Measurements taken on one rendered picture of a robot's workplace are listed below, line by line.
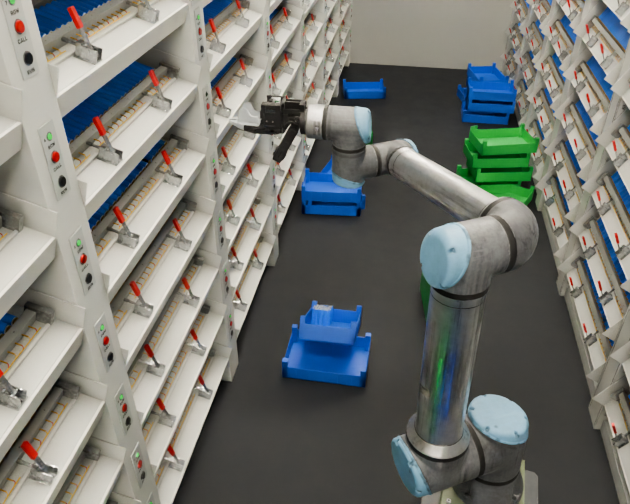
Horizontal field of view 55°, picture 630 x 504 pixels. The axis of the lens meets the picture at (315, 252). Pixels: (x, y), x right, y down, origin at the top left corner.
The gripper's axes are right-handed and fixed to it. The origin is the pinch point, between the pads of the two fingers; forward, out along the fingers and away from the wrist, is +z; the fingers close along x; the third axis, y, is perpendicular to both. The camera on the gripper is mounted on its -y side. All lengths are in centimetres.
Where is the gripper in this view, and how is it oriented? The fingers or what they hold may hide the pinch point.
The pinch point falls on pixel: (233, 123)
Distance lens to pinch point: 166.6
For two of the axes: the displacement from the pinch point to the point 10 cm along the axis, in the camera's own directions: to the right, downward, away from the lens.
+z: -9.9, -1.0, 1.3
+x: -1.6, 5.7, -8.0
